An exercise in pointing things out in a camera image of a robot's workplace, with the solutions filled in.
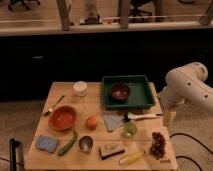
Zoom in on orange apple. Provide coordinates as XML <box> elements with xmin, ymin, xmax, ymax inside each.
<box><xmin>85</xmin><ymin>116</ymin><xmax>98</xmax><ymax>130</ymax></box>

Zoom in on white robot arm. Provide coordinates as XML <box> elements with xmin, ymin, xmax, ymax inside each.
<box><xmin>159</xmin><ymin>62</ymin><xmax>213</xmax><ymax>115</ymax></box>

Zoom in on white paper cup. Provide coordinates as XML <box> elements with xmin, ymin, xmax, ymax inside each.
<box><xmin>73</xmin><ymin>81</ymin><xmax>88</xmax><ymax>97</ymax></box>

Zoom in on small metal cup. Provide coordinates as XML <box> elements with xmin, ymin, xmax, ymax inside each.
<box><xmin>79</xmin><ymin>136</ymin><xmax>93</xmax><ymax>153</ymax></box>

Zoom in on dark purple bowl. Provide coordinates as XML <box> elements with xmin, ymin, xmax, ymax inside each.
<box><xmin>109</xmin><ymin>83</ymin><xmax>131</xmax><ymax>102</ymax></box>

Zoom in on blue-grey cloth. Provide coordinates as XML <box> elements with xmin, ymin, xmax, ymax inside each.
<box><xmin>102</xmin><ymin>111</ymin><xmax>124</xmax><ymax>132</ymax></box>

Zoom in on green plastic tray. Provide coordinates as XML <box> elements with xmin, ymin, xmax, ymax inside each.
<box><xmin>102</xmin><ymin>75</ymin><xmax>155</xmax><ymax>110</ymax></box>

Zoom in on orange plastic bowl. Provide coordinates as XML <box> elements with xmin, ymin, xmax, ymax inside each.
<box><xmin>49</xmin><ymin>106</ymin><xmax>76</xmax><ymax>131</ymax></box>

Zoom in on metal fork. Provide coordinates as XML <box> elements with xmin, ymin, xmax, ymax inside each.
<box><xmin>42</xmin><ymin>95</ymin><xmax>65</xmax><ymax>116</ymax></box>

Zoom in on wooden block eraser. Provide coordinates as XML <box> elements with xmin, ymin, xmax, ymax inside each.
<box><xmin>99</xmin><ymin>141</ymin><xmax>125</xmax><ymax>160</ymax></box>

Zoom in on green okra pod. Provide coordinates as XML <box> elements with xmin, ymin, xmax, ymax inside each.
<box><xmin>57</xmin><ymin>130</ymin><xmax>78</xmax><ymax>157</ymax></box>

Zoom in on yellow banana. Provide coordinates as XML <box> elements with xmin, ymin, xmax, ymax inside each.
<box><xmin>119</xmin><ymin>151</ymin><xmax>144</xmax><ymax>165</ymax></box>

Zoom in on bunch of dark grapes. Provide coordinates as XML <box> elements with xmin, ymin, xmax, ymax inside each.
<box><xmin>150</xmin><ymin>132</ymin><xmax>166</xmax><ymax>159</ymax></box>

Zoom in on blue sponge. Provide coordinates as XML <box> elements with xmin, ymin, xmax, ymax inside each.
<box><xmin>36</xmin><ymin>135</ymin><xmax>59</xmax><ymax>153</ymax></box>

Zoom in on black cable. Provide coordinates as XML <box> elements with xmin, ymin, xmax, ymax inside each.
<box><xmin>169</xmin><ymin>132</ymin><xmax>213</xmax><ymax>171</ymax></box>

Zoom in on black stand post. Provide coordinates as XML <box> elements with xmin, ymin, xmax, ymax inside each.
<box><xmin>9</xmin><ymin>138</ymin><xmax>20</xmax><ymax>171</ymax></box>

